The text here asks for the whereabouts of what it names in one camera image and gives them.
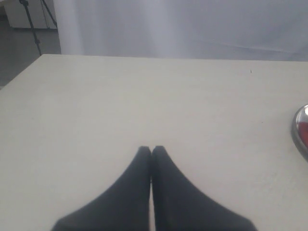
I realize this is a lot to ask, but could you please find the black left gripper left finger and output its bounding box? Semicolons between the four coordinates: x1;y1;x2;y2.
53;146;151;231

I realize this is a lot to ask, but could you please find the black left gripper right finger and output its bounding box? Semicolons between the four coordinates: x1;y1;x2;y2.
152;146;256;231

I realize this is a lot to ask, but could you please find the round stainless steel plate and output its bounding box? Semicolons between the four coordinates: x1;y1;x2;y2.
291;104;308;161

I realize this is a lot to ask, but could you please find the white backdrop curtain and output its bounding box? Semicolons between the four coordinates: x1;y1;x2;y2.
54;0;308;61

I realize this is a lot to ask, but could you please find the black tripod stand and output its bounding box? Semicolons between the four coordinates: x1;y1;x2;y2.
19;0;58;56

